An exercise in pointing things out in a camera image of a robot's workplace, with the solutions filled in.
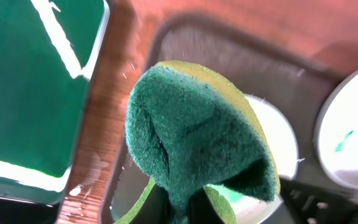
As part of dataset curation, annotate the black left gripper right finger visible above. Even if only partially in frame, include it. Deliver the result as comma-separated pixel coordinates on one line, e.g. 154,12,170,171
188,189,224,224

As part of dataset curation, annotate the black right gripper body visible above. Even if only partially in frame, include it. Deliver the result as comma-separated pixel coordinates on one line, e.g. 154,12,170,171
280,179,358,224

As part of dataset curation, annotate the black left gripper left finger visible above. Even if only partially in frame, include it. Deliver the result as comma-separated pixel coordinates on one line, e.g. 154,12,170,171
132,185,170,224

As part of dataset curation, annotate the white plate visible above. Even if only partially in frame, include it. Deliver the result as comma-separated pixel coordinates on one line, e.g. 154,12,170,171
204,94,298,224
314,70,358,189

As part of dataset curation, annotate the green yellow sponge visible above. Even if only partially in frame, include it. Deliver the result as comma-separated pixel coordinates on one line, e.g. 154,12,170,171
120,61,280,223

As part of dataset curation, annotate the grey serving tray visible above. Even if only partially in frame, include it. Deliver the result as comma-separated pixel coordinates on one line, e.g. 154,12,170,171
99,12,358,224

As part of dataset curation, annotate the black water tray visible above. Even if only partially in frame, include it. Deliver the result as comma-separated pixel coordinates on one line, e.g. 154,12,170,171
0,0,111,224

